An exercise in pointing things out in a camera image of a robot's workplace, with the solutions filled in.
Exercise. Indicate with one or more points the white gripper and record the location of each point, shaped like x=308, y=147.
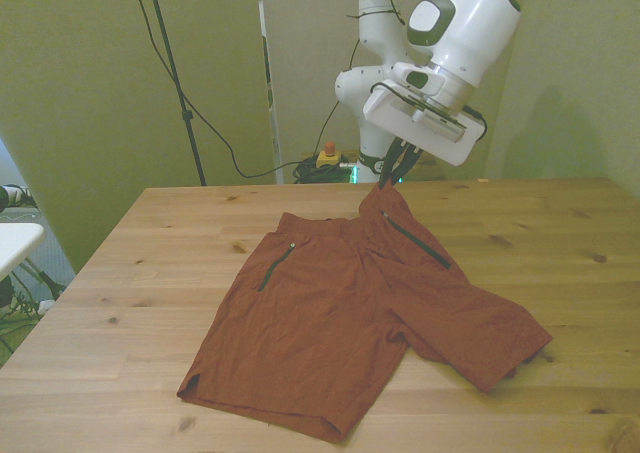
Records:
x=390, y=115

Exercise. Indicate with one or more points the rust red shorts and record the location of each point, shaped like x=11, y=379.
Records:
x=310, y=323

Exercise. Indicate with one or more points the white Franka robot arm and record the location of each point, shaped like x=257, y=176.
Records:
x=475, y=28

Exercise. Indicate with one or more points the yellow emergency stop box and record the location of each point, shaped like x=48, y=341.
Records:
x=330, y=159

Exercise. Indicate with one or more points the white vertical partition trim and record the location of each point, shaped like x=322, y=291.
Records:
x=275, y=138

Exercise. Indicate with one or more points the black tripod stand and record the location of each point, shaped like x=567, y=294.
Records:
x=188, y=117

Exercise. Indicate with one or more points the white power strip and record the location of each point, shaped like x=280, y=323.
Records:
x=46, y=305

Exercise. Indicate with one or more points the black and white device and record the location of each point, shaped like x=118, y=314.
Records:
x=12, y=193

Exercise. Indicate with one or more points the white folding table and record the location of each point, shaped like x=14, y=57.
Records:
x=17, y=245

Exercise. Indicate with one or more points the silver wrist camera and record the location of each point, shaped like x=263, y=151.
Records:
x=440, y=123

